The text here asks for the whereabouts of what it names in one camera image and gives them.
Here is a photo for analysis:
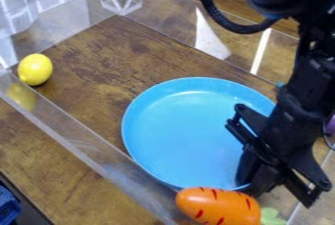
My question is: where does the purple toy eggplant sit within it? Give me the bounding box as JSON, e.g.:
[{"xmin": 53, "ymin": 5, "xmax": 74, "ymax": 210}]
[{"xmin": 323, "ymin": 114, "xmax": 335, "ymax": 135}]

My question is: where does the clear acrylic enclosure wall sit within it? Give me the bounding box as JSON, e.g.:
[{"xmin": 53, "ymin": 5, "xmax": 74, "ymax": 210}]
[{"xmin": 0, "ymin": 0, "xmax": 298, "ymax": 225}]

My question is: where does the blue round plastic tray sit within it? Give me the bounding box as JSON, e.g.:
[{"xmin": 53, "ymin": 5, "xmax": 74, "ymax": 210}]
[{"xmin": 122, "ymin": 77, "xmax": 274, "ymax": 190}]

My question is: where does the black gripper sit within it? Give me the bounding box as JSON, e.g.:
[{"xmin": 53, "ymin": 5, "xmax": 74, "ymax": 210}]
[{"xmin": 227, "ymin": 26, "xmax": 335, "ymax": 206}]

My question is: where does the blue object at corner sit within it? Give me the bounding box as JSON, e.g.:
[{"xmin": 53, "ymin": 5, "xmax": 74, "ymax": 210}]
[{"xmin": 0, "ymin": 186, "xmax": 22, "ymax": 225}]

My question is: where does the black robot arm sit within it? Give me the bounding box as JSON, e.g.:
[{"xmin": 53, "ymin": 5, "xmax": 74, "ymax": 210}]
[{"xmin": 227, "ymin": 0, "xmax": 335, "ymax": 206}]

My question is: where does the black braided cable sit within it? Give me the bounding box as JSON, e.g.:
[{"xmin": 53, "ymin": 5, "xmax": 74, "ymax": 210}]
[{"xmin": 193, "ymin": 0, "xmax": 286, "ymax": 35}]

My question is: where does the orange toy carrot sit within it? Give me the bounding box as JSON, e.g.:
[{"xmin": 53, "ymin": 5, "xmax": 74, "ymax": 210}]
[{"xmin": 176, "ymin": 187, "xmax": 262, "ymax": 225}]

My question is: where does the yellow toy lemon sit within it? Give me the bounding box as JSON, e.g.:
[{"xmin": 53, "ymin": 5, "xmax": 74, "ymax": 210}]
[{"xmin": 18, "ymin": 54, "xmax": 54, "ymax": 86}]

